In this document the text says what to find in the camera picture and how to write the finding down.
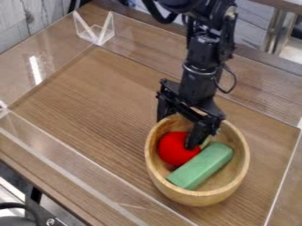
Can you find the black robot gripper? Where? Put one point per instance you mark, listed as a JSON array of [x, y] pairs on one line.
[[190, 97]]

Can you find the red plush fruit green leaf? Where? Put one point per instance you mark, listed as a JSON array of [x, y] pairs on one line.
[[171, 148]]

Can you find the wooden bowl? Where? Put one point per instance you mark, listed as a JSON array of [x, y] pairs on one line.
[[222, 184]]

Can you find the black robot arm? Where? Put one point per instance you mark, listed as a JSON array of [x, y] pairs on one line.
[[210, 20]]

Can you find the green rectangular block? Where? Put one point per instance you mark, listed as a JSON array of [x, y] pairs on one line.
[[192, 174]]

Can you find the black table leg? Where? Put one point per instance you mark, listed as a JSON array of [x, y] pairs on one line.
[[36, 195]]

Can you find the metal frame in background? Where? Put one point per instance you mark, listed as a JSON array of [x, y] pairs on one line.
[[279, 30]]

